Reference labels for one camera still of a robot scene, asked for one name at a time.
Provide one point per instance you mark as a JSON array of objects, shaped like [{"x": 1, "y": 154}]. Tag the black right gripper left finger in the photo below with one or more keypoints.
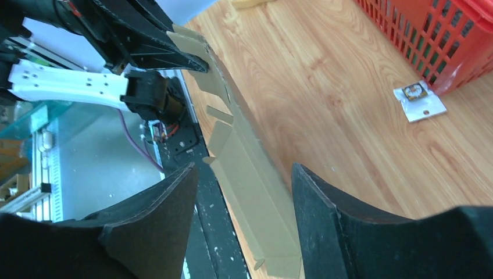
[{"x": 143, "y": 236}]

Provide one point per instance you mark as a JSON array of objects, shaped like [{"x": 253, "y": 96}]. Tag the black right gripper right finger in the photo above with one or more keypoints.
[{"x": 344, "y": 237}]

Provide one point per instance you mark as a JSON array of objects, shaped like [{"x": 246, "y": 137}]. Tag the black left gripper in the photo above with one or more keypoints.
[{"x": 122, "y": 32}]

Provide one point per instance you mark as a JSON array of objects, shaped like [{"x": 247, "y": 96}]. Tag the brown cardboard paper box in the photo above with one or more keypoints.
[{"x": 253, "y": 187}]

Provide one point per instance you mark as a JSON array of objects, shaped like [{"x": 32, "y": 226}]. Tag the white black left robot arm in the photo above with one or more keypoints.
[{"x": 141, "y": 91}]

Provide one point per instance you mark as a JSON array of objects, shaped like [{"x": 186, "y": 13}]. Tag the blue yellow small box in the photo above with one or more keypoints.
[{"x": 246, "y": 4}]

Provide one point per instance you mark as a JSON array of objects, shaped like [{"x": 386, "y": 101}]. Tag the small clear plastic packet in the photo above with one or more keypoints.
[{"x": 418, "y": 101}]

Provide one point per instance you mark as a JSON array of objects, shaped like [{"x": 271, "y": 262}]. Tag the red plastic shopping basket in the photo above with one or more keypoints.
[{"x": 447, "y": 43}]

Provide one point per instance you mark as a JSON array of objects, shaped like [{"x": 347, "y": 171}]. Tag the aluminium frame rail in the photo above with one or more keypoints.
[{"x": 89, "y": 157}]

